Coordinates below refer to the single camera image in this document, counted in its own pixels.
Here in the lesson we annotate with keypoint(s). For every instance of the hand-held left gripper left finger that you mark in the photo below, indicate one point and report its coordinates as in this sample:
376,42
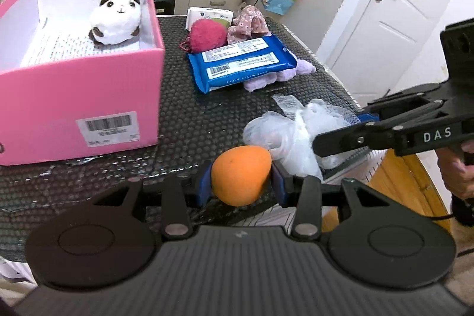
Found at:
204,186

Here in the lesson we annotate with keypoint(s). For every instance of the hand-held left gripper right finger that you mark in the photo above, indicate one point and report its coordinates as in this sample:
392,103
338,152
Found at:
277,186

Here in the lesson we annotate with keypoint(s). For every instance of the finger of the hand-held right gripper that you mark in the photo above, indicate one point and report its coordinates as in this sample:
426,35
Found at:
407,103
355,140

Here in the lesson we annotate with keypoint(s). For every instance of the orange foam ball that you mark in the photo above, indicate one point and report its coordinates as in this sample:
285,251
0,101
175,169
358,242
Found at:
240,173

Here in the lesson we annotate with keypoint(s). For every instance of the white mesh bath sponge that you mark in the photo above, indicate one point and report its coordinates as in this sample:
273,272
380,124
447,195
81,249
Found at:
292,138

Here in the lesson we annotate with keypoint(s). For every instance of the pink fluffy pom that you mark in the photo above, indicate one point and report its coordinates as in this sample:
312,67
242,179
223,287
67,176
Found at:
207,36

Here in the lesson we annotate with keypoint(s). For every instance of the pink floral scrunchie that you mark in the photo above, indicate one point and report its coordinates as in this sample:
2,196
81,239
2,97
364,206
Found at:
246,23

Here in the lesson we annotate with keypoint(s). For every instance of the pink cardboard box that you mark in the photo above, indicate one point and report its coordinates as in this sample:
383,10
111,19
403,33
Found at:
55,97

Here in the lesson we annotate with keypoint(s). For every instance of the person's right hand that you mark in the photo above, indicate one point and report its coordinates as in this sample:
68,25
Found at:
457,175

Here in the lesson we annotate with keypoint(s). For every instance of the white door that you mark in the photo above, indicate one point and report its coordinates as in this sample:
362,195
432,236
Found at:
407,27

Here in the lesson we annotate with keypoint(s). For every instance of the purple cloth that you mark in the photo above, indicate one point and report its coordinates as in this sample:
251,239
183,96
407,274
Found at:
292,71

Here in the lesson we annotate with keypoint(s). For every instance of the blue wet wipes pack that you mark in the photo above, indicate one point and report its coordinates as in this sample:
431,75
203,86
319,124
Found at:
240,64

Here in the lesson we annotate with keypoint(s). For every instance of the white tissue pack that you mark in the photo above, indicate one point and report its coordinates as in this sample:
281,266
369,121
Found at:
203,14

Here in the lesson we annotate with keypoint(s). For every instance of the panda plush toy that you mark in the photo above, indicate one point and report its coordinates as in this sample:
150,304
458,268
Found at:
114,23

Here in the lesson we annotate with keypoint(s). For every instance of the printed paper sheet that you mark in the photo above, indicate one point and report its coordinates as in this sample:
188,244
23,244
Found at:
55,45

